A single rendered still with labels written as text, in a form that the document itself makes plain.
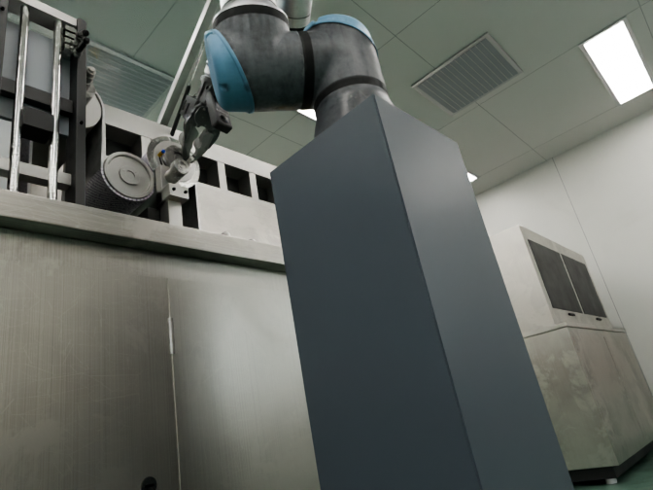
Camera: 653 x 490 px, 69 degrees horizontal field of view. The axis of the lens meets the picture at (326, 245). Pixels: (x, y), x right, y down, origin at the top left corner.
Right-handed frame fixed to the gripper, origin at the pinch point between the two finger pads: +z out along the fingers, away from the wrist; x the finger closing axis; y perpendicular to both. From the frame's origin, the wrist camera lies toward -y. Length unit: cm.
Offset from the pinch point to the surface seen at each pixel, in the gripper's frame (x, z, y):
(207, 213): -30.5, 22.8, 30.6
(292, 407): -1, 25, -64
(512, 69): -268, -119, 101
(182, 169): 5.4, 1.6, -8.4
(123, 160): 15.0, 5.7, 0.6
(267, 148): -177, 14, 215
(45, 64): 35.5, -8.4, 1.6
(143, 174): 10.3, 7.1, -1.1
